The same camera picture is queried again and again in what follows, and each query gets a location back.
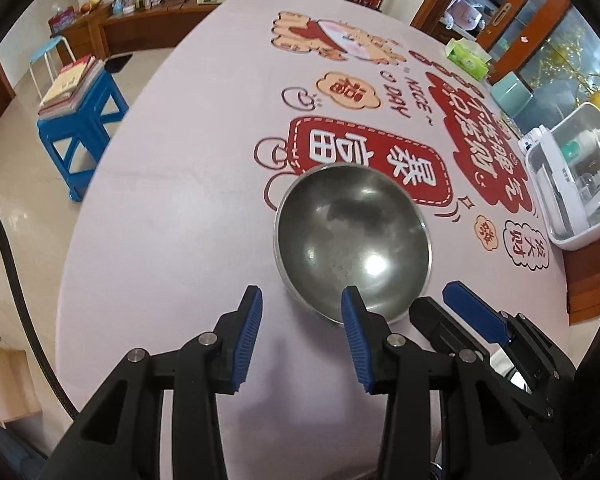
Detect white dish sterilizer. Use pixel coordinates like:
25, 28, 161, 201
519, 102, 600, 252

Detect black cable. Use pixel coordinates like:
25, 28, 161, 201
0, 192, 81, 421

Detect brown paper bag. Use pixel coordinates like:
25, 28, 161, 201
0, 330, 43, 428

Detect teal plastic container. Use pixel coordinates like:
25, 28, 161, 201
490, 72, 534, 122

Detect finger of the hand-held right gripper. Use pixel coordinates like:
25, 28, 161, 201
442, 281, 531, 346
409, 296, 496, 366

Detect wooden sliding door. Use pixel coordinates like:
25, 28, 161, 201
562, 245, 600, 325

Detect stack of books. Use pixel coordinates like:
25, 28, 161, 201
39, 56, 106, 116

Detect pink hanging cloth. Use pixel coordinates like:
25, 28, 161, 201
440, 0, 486, 31

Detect wooden cabinet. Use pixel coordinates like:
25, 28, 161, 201
50, 0, 226, 61

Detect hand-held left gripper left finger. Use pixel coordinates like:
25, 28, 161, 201
39, 285, 264, 480

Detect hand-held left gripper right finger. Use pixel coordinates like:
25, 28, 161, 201
340, 285, 563, 480

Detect red gift box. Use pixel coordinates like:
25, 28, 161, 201
48, 6, 77, 33

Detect white stool light blue seat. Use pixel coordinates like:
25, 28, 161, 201
29, 36, 76, 101

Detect pink printed tablecloth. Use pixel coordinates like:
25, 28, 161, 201
57, 0, 571, 480

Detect green tissue box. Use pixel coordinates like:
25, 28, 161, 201
445, 37, 493, 80

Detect small steel bowl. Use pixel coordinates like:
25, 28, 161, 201
272, 164, 433, 325

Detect blue plastic stool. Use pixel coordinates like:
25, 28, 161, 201
36, 67, 130, 203

